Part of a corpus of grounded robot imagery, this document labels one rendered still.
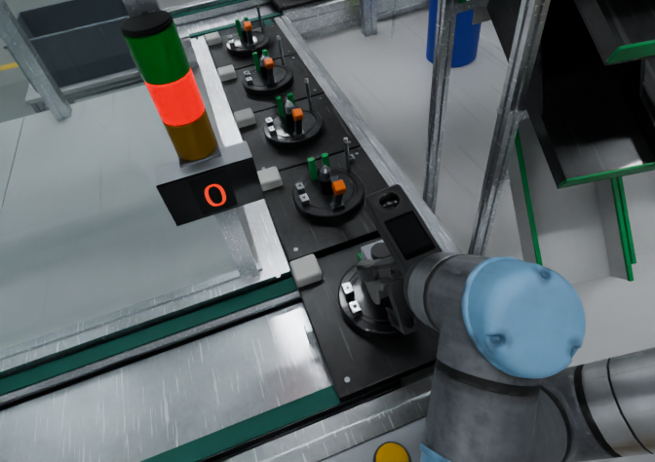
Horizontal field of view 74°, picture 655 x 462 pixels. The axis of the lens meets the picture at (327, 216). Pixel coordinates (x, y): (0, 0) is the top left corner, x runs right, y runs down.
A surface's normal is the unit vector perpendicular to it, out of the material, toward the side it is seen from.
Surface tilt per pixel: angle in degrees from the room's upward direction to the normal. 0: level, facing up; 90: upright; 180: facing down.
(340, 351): 0
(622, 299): 0
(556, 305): 44
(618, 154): 25
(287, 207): 0
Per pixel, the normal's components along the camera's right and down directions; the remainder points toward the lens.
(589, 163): -0.03, -0.31
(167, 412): -0.11, -0.68
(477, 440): -0.33, -0.11
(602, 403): -0.77, -0.23
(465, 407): -0.58, -0.15
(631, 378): -0.76, -0.52
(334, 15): 0.33, 0.67
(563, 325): 0.15, -0.03
